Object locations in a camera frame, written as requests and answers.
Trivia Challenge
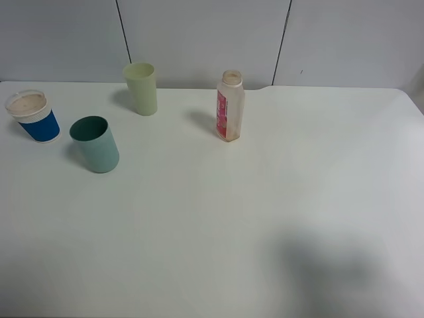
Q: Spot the pale green plastic cup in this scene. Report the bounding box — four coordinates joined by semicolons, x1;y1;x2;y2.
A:
123;63;158;116

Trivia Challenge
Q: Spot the clear bottle pink label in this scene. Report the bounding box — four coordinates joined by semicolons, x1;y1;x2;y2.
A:
216;70;245;142

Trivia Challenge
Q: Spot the teal plastic cup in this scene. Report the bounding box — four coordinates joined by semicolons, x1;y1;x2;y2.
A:
70;116;120;174

